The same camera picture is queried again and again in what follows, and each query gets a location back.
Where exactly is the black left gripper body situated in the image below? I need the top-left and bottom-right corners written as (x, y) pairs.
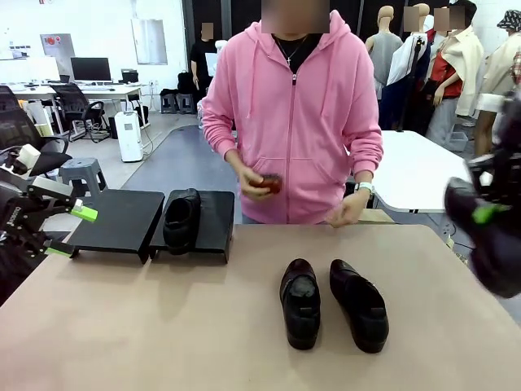
top-left (0, 178), bottom-right (55, 258)

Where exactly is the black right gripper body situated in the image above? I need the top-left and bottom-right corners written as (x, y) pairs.
top-left (466, 147), bottom-right (521, 205)

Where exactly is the black leather loafer shoe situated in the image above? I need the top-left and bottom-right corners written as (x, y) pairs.
top-left (162, 187), bottom-right (203, 256)
top-left (329, 258), bottom-right (390, 354)
top-left (444, 177), bottom-right (521, 298)
top-left (279, 258), bottom-right (322, 350)

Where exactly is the brown wooden shoe brush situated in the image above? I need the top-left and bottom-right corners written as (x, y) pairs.
top-left (255, 173), bottom-right (283, 195)

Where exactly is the person's right forearm pink sleeve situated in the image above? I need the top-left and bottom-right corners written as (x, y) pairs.
top-left (202, 113), bottom-right (246, 164)

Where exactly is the person's left forearm pink sleeve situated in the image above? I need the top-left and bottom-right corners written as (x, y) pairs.
top-left (348, 130), bottom-right (384, 185)

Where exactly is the black metal shoe stand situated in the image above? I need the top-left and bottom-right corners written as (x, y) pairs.
top-left (148, 190), bottom-right (236, 265)
top-left (63, 189), bottom-right (165, 265)

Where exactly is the person's left hand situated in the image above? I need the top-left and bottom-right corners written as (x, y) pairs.
top-left (325, 189), bottom-right (370, 228)

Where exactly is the person's right hand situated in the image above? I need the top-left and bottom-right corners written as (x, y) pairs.
top-left (234, 156), bottom-right (282, 200)

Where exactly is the grey plastic stool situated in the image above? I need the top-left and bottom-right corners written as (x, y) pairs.
top-left (59, 157), bottom-right (108, 197)

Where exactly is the white storage bin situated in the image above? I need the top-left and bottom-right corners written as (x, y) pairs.
top-left (444, 130), bottom-right (469, 153)

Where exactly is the black textured mat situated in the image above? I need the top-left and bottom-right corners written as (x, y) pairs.
top-left (0, 244), bottom-right (46, 305)

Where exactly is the black mesh office chair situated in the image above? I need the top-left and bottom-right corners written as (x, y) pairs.
top-left (0, 85), bottom-right (73, 180)
top-left (52, 83), bottom-right (111, 144)

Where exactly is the white rounded table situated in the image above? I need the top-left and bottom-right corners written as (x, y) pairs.
top-left (368, 130), bottom-right (475, 213)

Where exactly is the white air purifier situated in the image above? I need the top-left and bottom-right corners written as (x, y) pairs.
top-left (114, 110), bottom-right (145, 163)

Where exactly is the long white office desk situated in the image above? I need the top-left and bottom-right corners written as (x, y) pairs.
top-left (0, 82), bottom-right (144, 135)

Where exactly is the mannequin in beige jacket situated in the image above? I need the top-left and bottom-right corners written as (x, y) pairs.
top-left (473, 24), bottom-right (521, 158)

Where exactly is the tan cardboard box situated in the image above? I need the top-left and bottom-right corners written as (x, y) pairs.
top-left (357, 208), bottom-right (399, 225)

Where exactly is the mannequin red top cream jacket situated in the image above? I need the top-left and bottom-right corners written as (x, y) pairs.
top-left (425, 0), bottom-right (485, 148)

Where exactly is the black computer monitor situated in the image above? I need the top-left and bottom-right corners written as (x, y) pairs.
top-left (70, 57), bottom-right (112, 82)

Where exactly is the mannequin in white navy jacket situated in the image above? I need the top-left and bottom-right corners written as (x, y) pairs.
top-left (382, 3), bottom-right (433, 132)

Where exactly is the patterned bucket hat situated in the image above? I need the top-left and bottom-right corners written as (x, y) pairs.
top-left (497, 10), bottom-right (521, 29)

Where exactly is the mannequin in grey tank top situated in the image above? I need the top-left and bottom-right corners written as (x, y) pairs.
top-left (365, 6), bottom-right (405, 101)

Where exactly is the man in black clothes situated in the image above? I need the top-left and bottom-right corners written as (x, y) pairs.
top-left (189, 22), bottom-right (217, 108)

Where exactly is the small white background robot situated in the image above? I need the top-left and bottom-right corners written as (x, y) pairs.
top-left (205, 39), bottom-right (230, 78)

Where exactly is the person in pink hoodie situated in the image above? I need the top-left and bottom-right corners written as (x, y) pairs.
top-left (201, 0), bottom-right (384, 226)

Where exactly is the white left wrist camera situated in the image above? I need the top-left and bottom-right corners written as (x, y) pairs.
top-left (15, 144), bottom-right (42, 166)

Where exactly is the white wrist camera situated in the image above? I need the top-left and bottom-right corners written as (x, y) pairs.
top-left (475, 93), bottom-right (505, 112)
top-left (15, 144), bottom-right (42, 166)

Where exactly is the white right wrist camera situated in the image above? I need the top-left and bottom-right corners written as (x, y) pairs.
top-left (475, 93), bottom-right (505, 112)

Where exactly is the white wall cabinet panel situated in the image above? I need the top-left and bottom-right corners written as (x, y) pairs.
top-left (130, 18), bottom-right (169, 65)

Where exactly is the silver cross necklace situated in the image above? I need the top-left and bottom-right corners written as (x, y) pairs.
top-left (276, 35), bottom-right (309, 65)

